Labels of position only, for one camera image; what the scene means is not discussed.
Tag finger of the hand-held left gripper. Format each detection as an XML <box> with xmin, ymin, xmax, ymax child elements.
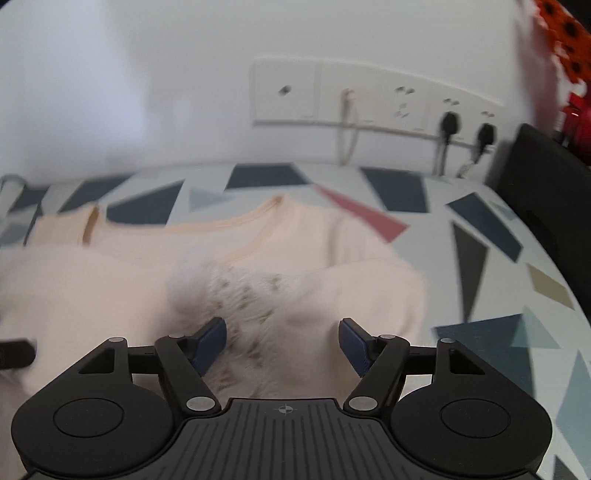
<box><xmin>0</xmin><ymin>339</ymin><xmax>38</xmax><ymax>370</ymax></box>

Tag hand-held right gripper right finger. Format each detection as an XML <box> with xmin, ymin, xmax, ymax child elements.
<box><xmin>338</xmin><ymin>318</ymin><xmax>485</xmax><ymax>413</ymax></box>

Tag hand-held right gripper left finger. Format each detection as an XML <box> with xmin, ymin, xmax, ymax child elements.
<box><xmin>76</xmin><ymin>316</ymin><xmax>227</xmax><ymax>413</ymax></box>

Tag cream sweater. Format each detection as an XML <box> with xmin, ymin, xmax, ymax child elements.
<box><xmin>0</xmin><ymin>195</ymin><xmax>428</xmax><ymax>467</ymax></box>

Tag geometric patterned table cover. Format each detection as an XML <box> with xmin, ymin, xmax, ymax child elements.
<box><xmin>0</xmin><ymin>161</ymin><xmax>591</xmax><ymax>480</ymax></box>

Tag black power plug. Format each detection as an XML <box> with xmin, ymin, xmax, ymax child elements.
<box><xmin>436</xmin><ymin>111</ymin><xmax>462</xmax><ymax>174</ymax></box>
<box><xmin>457</xmin><ymin>122</ymin><xmax>498</xmax><ymax>178</ymax></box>

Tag black cabinet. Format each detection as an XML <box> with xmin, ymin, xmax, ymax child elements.
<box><xmin>482</xmin><ymin>122</ymin><xmax>591</xmax><ymax>296</ymax></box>

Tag red vase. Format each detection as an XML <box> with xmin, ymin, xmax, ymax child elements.
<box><xmin>560</xmin><ymin>91</ymin><xmax>591</xmax><ymax>139</ymax></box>

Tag orange artificial flowers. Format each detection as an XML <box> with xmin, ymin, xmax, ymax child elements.
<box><xmin>531</xmin><ymin>0</ymin><xmax>591</xmax><ymax>88</ymax></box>

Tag white cable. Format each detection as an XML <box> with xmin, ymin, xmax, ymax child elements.
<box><xmin>337</xmin><ymin>88</ymin><xmax>363</xmax><ymax>164</ymax></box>

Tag white wall socket strip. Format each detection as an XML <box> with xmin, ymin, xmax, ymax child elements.
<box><xmin>249</xmin><ymin>58</ymin><xmax>506</xmax><ymax>139</ymax></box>

